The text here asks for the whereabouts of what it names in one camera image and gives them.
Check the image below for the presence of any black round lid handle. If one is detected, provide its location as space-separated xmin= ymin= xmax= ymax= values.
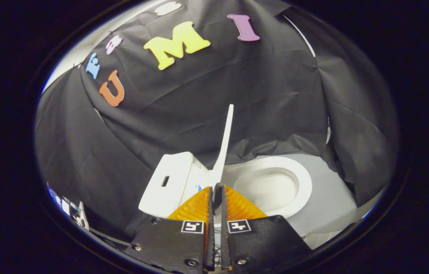
xmin=213 ymin=183 xmax=223 ymax=209

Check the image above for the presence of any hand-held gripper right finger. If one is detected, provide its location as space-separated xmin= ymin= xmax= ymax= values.
xmin=220 ymin=185 xmax=312 ymax=271

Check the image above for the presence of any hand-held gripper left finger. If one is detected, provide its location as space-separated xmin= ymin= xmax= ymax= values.
xmin=125 ymin=186 xmax=215 ymax=272

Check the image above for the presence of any black backdrop cloth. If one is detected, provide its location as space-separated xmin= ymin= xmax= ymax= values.
xmin=33 ymin=0 xmax=399 ymax=244

